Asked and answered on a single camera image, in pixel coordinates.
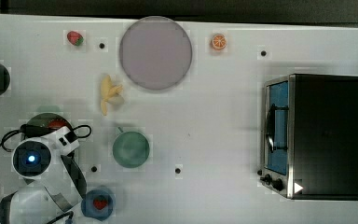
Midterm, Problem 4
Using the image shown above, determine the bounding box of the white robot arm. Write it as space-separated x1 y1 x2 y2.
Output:
0 134 87 224

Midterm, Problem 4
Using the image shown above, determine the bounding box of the green strainer bowl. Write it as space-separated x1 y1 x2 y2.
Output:
27 105 73 130

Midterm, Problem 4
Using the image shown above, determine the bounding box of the green mug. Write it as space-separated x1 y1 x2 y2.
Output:
112 127 150 169

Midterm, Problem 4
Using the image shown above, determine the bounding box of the round grey plate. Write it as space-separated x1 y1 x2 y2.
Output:
119 16 192 91

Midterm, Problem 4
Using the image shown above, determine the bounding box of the peeled toy banana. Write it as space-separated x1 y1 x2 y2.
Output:
100 75 124 116

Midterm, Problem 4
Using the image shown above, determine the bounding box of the toy orange slice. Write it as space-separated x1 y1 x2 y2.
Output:
211 34 227 50

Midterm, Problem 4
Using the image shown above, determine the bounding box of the blue tape roll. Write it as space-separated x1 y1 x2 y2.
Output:
81 187 116 221

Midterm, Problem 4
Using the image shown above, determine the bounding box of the toy strawberry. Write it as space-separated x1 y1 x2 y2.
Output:
66 31 84 46

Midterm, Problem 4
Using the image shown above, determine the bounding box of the black toaster oven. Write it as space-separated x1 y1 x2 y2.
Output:
257 74 358 201

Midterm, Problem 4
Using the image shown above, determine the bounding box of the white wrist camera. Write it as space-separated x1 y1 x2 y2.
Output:
46 126 79 155

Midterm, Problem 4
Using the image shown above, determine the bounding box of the black camera cable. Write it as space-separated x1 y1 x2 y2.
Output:
0 124 93 224

